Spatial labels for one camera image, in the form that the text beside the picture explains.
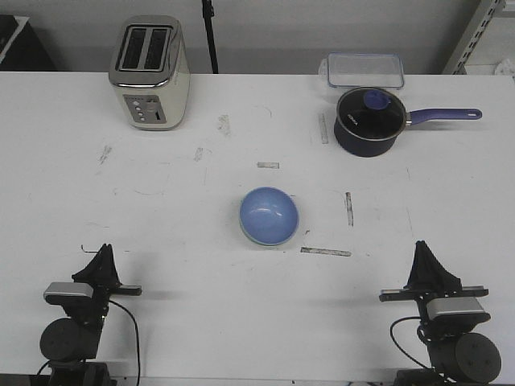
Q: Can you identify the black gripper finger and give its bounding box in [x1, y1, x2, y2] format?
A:
[404, 240, 431, 290]
[104, 244, 122, 286]
[72, 244, 108, 285]
[422, 241, 462, 290]

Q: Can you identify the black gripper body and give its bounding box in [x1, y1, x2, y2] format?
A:
[379, 285, 488, 318]
[81, 282, 142, 314]

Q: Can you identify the blue bowl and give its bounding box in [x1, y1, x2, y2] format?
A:
[239, 187, 299, 227]

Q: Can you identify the green bowl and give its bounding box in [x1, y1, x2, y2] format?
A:
[241, 220, 299, 246]

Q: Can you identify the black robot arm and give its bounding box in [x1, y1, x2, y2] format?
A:
[379, 240, 501, 385]
[39, 244, 142, 385]

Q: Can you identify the dark blue saucepan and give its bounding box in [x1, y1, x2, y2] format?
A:
[334, 87, 482, 158]

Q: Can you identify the glass pot lid blue knob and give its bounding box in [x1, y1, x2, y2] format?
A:
[336, 87, 407, 141]

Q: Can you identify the cream and chrome toaster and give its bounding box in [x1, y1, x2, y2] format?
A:
[109, 15, 190, 131]

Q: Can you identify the white crumpled cloth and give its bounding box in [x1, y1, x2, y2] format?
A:
[493, 58, 515, 77]

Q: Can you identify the clear plastic food container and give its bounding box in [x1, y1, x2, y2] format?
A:
[318, 52, 405, 89]

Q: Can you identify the black box at left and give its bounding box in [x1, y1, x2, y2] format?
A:
[1, 14, 56, 72]

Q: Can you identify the grey slotted shelf upright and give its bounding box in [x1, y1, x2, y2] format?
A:
[441, 0, 507, 75]

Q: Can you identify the black tripod pole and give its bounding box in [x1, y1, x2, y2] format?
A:
[201, 0, 219, 74]

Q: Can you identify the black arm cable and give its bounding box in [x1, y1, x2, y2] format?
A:
[389, 315, 431, 370]
[107, 299, 142, 386]

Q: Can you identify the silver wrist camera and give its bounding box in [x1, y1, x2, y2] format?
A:
[426, 297, 491, 322]
[43, 281, 93, 306]

